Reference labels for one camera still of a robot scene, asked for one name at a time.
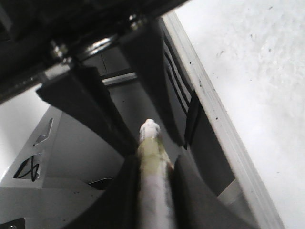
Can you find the white whiteboard with aluminium frame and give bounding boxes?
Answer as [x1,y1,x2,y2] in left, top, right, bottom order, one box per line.
[163,0,305,229]

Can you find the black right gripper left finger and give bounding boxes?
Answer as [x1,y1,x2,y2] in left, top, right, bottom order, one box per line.
[36,67,139,229]

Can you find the white black-tipped whiteboard marker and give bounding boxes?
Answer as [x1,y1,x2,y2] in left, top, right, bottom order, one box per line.
[137,119,178,229]

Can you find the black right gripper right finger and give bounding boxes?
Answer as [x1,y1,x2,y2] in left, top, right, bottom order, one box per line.
[119,19,255,229]

